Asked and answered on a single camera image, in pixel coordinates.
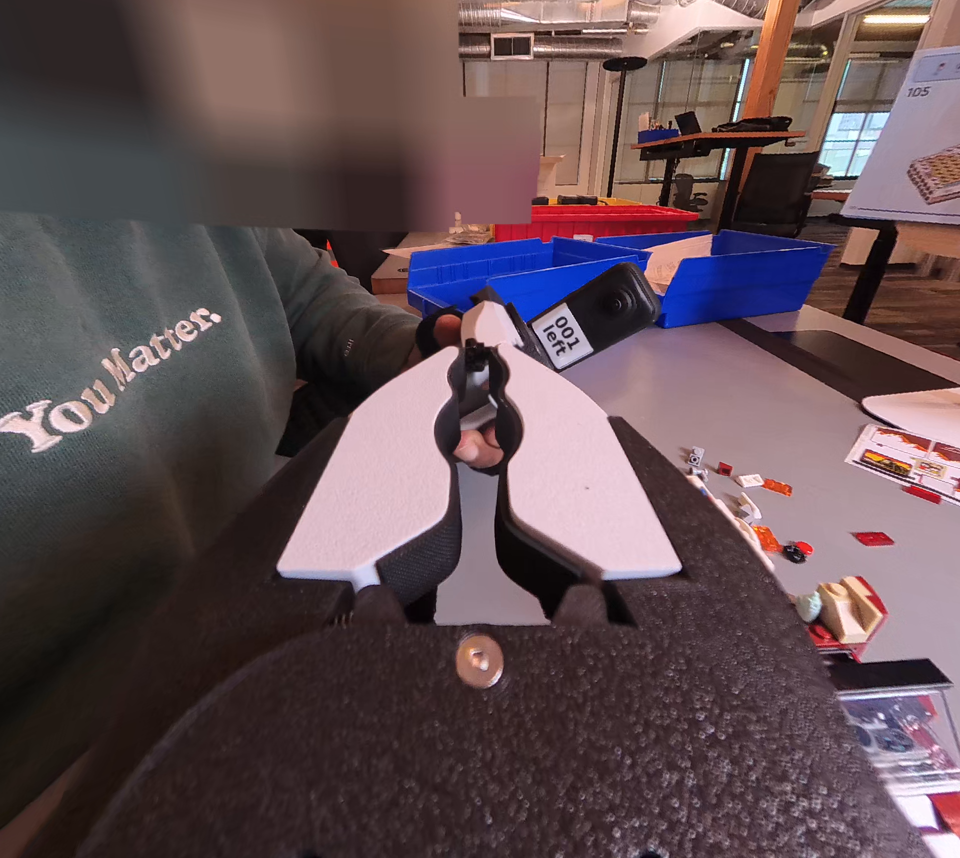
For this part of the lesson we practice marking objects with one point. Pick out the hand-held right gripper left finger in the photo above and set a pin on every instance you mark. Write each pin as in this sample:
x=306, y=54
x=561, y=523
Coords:
x=367, y=490

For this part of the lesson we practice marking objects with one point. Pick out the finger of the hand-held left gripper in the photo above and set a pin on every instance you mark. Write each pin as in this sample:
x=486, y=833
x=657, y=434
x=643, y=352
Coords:
x=491, y=322

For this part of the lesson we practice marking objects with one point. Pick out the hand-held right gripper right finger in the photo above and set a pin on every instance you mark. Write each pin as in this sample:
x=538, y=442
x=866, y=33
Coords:
x=585, y=490

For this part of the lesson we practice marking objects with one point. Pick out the small black angled brick piece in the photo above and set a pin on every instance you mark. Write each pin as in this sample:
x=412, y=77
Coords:
x=477, y=363

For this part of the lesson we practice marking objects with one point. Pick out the tan white red brick vehicle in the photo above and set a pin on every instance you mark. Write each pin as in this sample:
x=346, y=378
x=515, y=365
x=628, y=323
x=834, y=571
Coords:
x=847, y=618

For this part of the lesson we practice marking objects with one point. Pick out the person's left forearm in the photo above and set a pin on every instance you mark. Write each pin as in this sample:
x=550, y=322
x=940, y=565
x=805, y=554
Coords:
x=337, y=318

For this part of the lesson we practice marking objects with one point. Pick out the grey desk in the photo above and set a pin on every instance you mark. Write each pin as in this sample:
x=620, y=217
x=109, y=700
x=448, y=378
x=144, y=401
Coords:
x=675, y=385

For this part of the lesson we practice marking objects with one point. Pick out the wooden standing desk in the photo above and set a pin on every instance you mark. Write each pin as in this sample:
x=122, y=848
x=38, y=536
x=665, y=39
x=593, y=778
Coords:
x=720, y=139

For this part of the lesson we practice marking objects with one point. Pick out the person's left hand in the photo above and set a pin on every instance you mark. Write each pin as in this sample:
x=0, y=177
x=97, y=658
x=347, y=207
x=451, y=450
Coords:
x=476, y=451

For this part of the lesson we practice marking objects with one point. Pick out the red plastic storage bin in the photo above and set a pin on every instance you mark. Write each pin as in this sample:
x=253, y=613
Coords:
x=600, y=220

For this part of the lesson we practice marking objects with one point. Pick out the light grey tap brick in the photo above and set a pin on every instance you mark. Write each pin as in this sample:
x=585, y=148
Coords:
x=697, y=472

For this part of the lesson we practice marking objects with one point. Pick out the light grey plate brick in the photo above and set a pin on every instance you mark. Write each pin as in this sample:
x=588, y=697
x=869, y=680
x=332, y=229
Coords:
x=696, y=455

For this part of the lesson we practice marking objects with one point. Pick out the white tile brick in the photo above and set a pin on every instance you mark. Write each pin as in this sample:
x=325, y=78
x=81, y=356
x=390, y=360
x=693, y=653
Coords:
x=750, y=480

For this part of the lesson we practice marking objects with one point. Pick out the transparent orange tile brick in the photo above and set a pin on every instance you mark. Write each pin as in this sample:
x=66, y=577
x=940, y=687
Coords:
x=766, y=538
x=778, y=487

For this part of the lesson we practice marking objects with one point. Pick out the black office chair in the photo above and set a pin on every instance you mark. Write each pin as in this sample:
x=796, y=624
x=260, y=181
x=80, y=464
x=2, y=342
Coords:
x=780, y=190

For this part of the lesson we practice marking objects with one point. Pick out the black floor lamp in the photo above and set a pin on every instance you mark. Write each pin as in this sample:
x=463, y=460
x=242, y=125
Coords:
x=622, y=93

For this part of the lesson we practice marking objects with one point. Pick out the person in green sweatshirt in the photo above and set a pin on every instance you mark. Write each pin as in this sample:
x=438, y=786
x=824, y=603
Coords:
x=112, y=498

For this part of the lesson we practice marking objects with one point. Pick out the transparent red tile brick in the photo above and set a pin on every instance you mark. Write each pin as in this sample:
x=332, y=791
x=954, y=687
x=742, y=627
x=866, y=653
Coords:
x=874, y=539

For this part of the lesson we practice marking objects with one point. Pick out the printed sticker sheet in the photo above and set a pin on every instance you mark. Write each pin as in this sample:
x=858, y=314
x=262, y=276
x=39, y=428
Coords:
x=907, y=460

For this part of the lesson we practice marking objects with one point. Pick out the white booklet stand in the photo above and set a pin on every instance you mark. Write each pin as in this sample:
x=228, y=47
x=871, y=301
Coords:
x=922, y=415

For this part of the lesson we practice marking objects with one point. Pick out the brick instruction booklet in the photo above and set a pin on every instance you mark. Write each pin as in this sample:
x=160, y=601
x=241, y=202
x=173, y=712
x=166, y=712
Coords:
x=915, y=145

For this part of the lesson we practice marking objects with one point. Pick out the white angled bracket brick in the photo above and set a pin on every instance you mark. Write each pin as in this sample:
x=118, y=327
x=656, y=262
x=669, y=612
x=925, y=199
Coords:
x=748, y=507

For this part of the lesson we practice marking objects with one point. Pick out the wooden post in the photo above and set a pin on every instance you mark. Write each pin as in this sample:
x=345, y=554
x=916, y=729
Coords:
x=780, y=10

